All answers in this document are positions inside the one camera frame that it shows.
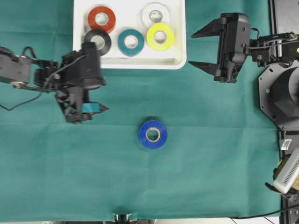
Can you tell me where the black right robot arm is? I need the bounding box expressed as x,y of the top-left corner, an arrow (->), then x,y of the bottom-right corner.
189,13 -> 299,83

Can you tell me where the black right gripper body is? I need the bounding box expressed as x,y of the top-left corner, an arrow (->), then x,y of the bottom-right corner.
214,13 -> 271,84

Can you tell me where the black camera cable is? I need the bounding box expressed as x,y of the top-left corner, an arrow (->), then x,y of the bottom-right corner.
0,55 -> 87,112

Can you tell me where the white power adapter box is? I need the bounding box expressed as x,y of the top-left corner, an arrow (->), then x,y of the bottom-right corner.
274,148 -> 299,194

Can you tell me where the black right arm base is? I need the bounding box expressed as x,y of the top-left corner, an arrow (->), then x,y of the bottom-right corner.
258,62 -> 299,131

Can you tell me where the green tape roll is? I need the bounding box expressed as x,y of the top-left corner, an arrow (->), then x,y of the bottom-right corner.
118,28 -> 145,57

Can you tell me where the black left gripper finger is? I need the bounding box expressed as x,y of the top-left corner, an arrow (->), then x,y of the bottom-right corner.
82,102 -> 109,114

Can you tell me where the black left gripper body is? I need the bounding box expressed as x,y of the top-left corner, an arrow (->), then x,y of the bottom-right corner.
32,50 -> 94,124

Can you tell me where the yellow tape roll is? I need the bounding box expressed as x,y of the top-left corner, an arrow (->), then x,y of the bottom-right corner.
146,23 -> 175,51

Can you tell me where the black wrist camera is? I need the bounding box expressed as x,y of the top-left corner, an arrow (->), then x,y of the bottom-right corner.
61,42 -> 107,90
224,13 -> 251,64

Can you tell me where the black tripod head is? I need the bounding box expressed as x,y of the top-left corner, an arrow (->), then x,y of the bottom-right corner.
112,212 -> 145,224

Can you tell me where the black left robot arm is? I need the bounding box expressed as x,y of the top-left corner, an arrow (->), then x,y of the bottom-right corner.
0,42 -> 109,124

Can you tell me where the white tape roll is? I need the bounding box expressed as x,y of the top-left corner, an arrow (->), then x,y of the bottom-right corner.
142,2 -> 170,28

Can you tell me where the red tape roll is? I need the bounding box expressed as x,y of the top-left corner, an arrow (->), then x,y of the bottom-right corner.
87,6 -> 116,33

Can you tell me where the blue tape roll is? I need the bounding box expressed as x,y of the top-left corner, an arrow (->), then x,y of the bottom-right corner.
138,120 -> 168,149

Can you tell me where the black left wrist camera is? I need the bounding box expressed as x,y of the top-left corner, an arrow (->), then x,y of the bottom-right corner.
61,42 -> 107,90

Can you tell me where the green table cloth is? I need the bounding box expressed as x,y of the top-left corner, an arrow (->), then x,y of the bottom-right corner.
0,0 -> 281,222

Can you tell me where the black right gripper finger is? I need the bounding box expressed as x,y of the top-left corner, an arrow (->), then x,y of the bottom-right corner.
191,19 -> 222,38
188,61 -> 220,76

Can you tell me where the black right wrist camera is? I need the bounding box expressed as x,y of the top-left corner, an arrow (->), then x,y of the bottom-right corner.
224,13 -> 251,64

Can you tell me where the white plastic case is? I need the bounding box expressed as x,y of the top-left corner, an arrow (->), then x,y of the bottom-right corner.
72,0 -> 187,70

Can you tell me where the black tape roll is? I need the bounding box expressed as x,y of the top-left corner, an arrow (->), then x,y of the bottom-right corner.
84,29 -> 112,56

